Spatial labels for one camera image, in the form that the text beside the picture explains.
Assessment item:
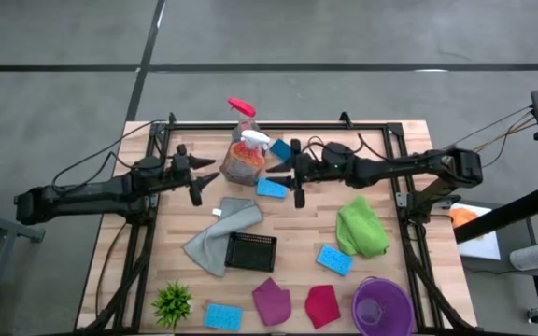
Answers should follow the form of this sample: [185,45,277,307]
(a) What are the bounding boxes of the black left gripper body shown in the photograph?
[156,143,204,207]

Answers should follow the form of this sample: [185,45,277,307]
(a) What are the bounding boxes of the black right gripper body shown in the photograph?
[290,138,329,210]

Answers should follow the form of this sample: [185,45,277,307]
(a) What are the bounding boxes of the light blue sponge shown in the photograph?
[316,244,355,278]
[203,302,244,333]
[255,177,290,200]

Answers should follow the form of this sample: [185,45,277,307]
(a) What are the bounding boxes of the dark blue sponge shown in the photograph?
[268,138,294,162]

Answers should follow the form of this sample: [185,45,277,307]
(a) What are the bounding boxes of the orange spray bottle white trigger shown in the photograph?
[229,129,271,175]

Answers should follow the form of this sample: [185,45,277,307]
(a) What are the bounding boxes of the grey cloth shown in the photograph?
[183,197,264,278]

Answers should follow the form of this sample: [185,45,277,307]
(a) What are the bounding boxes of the clear spray bottle red trigger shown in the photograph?
[227,96,258,142]

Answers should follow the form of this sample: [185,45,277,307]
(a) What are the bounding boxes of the green cloth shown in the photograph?
[334,194,390,260]

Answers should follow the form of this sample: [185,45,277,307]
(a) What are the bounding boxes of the purple cloth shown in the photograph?
[251,276,292,328]

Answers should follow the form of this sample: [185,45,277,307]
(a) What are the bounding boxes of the red cloth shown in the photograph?
[304,284,342,330]

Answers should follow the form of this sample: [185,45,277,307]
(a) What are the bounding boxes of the black slotted plastic basket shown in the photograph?
[224,231,278,273]

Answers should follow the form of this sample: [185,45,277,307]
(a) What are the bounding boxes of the green plant in white pot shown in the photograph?
[150,279,194,331]

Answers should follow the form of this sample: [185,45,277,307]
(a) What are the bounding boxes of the purple plastic bucket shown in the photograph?
[350,275,415,336]

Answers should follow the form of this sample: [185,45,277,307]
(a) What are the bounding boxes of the orange object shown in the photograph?
[448,207,480,230]

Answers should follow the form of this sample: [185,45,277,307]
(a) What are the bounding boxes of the white board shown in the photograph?
[448,203,503,261]

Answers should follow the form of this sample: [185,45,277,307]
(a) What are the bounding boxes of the black equipment stand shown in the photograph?
[453,83,538,323]

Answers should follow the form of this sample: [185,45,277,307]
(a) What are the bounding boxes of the white paper roll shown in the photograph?
[508,242,538,272]

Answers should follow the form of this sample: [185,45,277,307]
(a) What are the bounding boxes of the black aluminium table frame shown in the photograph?
[84,111,478,335]

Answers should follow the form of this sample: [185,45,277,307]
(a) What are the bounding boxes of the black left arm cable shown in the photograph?
[51,119,170,189]

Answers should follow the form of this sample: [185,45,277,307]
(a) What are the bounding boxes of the grey cable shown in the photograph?
[446,105,535,150]

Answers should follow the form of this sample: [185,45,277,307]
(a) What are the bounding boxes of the yellow cable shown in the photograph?
[472,116,537,155]

